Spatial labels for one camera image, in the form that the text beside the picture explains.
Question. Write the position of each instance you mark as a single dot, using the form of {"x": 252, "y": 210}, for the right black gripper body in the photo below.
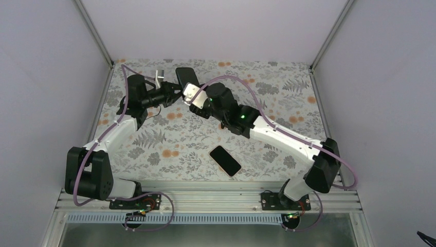
{"x": 194, "y": 109}

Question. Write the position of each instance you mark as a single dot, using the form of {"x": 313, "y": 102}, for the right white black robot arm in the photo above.
{"x": 218, "y": 101}

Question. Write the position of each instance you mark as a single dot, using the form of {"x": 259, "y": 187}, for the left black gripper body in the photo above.
{"x": 166, "y": 93}

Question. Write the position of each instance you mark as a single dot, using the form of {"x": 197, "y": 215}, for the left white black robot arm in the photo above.
{"x": 88, "y": 168}

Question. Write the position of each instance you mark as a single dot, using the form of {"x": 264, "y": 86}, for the aluminium rail frame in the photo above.
{"x": 335, "y": 219}

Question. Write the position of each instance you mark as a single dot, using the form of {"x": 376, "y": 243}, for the floral patterned table mat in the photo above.
{"x": 174, "y": 144}

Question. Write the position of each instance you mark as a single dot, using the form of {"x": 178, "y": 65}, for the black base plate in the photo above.
{"x": 271, "y": 202}
{"x": 150, "y": 202}

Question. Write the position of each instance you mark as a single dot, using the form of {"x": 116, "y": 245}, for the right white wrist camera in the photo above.
{"x": 193, "y": 95}

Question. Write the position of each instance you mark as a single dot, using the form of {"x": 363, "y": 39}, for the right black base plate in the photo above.
{"x": 271, "y": 202}

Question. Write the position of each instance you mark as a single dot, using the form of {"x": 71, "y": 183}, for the black object at corner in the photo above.
{"x": 427, "y": 239}

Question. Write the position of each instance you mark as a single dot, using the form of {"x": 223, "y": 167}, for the black phone in pink case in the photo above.
{"x": 225, "y": 161}

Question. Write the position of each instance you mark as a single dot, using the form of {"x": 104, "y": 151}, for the dark green smartphone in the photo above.
{"x": 186, "y": 75}

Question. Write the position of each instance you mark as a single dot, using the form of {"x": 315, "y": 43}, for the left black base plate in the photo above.
{"x": 150, "y": 202}

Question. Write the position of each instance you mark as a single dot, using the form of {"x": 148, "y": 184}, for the slotted grey cable duct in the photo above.
{"x": 178, "y": 218}

